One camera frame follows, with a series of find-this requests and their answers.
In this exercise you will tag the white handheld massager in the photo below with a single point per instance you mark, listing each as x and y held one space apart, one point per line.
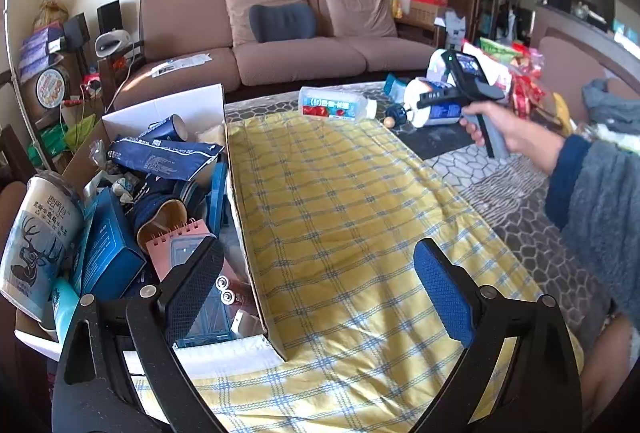
112 43

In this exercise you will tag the white printed paper sheet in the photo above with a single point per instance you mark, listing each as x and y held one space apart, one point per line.
180 64

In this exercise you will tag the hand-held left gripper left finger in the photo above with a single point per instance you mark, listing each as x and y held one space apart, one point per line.
192 293

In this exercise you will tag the yellow plaid cloth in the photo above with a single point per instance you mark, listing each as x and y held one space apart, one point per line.
350 223

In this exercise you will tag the yellow-green bag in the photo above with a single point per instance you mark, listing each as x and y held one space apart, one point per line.
80 133

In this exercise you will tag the navy slipper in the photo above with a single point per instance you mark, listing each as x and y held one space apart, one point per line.
155 213

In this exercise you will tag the pink spiral notebook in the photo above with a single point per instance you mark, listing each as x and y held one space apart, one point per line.
175 235

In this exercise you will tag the dark blue paper cup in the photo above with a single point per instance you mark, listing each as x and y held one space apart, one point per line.
167 128

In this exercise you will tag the kitchen counter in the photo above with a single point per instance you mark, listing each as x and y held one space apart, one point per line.
590 20

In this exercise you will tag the clear blue plastic case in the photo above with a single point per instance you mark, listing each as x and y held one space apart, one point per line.
210 320

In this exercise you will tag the light blue packet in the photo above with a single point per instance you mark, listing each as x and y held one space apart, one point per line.
397 85

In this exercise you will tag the brown armchair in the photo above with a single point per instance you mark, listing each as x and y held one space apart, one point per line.
560 58

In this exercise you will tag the person's leg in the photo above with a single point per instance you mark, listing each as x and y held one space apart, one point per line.
610 363

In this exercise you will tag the brown sofa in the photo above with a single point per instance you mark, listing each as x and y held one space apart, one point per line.
300 58

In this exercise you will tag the blue lumbar cushion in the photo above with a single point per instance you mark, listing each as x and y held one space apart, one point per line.
282 22

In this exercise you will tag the black speaker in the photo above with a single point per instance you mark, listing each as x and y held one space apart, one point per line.
76 32
108 15

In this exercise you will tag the person's right hand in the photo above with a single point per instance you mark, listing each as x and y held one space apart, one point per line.
515 133

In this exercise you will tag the golden gift bag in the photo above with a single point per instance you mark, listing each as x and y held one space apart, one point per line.
50 13

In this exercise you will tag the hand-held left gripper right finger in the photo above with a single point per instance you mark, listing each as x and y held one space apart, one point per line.
440 283

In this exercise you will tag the clear plastic blue-label box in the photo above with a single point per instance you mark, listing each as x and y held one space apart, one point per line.
335 105

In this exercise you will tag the grey fleece garment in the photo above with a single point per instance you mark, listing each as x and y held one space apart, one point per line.
610 108

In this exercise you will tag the brown cardboard box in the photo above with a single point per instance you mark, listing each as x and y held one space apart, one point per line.
427 13

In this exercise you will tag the long dark blue packet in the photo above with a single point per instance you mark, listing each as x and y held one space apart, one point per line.
160 159

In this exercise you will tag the blue carton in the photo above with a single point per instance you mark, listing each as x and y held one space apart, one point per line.
105 248

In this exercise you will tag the round printed tin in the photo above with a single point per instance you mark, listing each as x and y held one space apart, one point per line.
52 87

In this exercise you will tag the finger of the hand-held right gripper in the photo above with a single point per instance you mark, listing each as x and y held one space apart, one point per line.
437 99

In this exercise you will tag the green snack bag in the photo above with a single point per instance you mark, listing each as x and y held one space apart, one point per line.
497 49

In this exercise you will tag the green packet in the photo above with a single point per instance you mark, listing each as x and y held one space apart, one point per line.
45 145

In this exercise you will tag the white cardboard box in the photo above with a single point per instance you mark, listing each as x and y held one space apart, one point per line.
165 105

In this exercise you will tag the white printed paper bag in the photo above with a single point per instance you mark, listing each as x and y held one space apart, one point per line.
457 29

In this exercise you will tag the red snack bag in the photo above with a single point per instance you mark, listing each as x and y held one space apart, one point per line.
525 88

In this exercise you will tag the person's right forearm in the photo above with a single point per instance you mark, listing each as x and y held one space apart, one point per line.
600 203

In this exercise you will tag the teal tube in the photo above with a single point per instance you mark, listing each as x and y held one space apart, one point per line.
64 308

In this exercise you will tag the white pole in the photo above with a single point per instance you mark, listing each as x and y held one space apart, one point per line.
15 63

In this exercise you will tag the white teal deer-print cup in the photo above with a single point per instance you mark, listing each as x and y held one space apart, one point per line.
40 238

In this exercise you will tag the dark wooden side table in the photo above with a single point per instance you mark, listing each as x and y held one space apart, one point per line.
107 78

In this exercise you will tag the blue flat box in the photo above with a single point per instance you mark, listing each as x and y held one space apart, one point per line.
218 198

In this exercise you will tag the small white box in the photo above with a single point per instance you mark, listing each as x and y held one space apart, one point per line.
247 324

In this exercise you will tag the blue round container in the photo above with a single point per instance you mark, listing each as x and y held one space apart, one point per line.
195 195

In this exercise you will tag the purple tissue box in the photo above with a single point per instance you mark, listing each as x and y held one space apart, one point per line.
39 55
37 69
42 38

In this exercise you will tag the small wooden toy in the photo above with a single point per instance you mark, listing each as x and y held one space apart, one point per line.
392 118

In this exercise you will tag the yellow banana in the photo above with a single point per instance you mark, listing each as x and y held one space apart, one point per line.
562 113

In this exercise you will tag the crumpled silver wrapper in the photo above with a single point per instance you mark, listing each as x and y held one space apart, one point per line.
117 183

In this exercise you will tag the white blue paper cup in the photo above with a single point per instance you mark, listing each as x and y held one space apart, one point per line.
435 115

